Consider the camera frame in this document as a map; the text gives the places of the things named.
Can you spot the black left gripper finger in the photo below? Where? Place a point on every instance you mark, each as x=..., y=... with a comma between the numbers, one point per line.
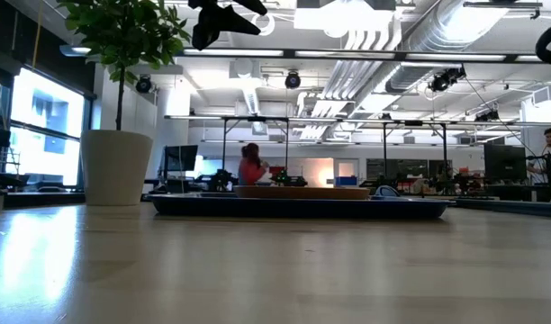
x=217, y=24
x=255, y=5

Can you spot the dark blue serving tray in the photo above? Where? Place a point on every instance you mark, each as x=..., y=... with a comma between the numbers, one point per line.
x=298, y=208

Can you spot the green leafy potted tree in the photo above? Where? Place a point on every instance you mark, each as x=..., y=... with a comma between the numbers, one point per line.
x=122, y=31

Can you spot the long ceiling light bar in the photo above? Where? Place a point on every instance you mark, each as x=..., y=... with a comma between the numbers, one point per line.
x=347, y=54

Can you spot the black computer monitor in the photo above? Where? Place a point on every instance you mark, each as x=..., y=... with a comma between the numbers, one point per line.
x=505, y=162
x=181, y=157

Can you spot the round pendant lamp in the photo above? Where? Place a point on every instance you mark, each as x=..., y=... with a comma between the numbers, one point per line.
x=75, y=49

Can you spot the seated person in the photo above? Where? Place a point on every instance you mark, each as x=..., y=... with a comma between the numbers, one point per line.
x=250, y=168

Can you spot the small red green device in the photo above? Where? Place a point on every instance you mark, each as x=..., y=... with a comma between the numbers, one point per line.
x=286, y=177

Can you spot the white ribbed plant pot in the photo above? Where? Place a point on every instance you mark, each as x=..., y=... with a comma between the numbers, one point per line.
x=115, y=166

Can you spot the blue storage box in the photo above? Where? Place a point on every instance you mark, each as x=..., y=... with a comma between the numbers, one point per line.
x=346, y=180

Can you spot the bright large window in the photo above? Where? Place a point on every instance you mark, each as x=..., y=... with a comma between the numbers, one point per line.
x=46, y=148

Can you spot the black side equipment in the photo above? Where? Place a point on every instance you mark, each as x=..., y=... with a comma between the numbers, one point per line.
x=1, y=157

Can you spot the small black ceiling spotlight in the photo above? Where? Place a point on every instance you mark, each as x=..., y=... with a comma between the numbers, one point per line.
x=487, y=116

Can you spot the black overhead workstation frame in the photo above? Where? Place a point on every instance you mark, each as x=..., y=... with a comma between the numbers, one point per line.
x=329, y=121

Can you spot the silver ventilation duct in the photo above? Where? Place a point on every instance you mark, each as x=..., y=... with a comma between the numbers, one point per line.
x=437, y=36

